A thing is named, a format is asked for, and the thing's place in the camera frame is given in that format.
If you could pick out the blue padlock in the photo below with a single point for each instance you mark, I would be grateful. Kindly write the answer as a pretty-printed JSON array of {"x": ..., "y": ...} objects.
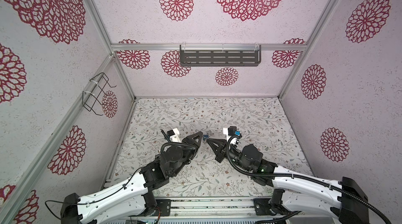
[{"x": 206, "y": 137}]

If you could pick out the dark metal wall shelf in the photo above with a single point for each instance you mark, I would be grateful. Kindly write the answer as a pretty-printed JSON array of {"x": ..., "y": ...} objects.
[{"x": 219, "y": 58}]

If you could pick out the black wire wall basket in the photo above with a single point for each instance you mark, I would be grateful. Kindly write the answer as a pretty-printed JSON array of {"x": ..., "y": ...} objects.
[{"x": 101, "y": 99}]

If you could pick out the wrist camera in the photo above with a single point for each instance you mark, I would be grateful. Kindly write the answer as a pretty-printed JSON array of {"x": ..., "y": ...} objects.
[
  {"x": 172, "y": 135},
  {"x": 232, "y": 135}
]

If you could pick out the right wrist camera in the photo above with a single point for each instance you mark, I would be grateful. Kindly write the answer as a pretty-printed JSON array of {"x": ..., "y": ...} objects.
[{"x": 232, "y": 135}]

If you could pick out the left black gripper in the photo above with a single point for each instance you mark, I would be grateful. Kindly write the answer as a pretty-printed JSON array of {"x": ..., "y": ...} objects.
[{"x": 190, "y": 143}]

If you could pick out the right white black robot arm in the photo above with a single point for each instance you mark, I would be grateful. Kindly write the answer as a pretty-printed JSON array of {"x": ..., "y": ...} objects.
[{"x": 294, "y": 192}]

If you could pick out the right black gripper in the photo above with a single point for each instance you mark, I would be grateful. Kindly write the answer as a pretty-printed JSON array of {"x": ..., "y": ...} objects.
[{"x": 221, "y": 152}]

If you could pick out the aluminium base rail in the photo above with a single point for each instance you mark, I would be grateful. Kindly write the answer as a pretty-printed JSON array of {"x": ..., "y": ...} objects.
[{"x": 221, "y": 207}]

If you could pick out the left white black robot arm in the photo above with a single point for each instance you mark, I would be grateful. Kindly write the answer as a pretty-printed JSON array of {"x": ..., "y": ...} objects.
[{"x": 133, "y": 196}]

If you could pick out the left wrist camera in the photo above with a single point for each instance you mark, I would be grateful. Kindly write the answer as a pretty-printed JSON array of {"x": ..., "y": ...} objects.
[{"x": 172, "y": 135}]

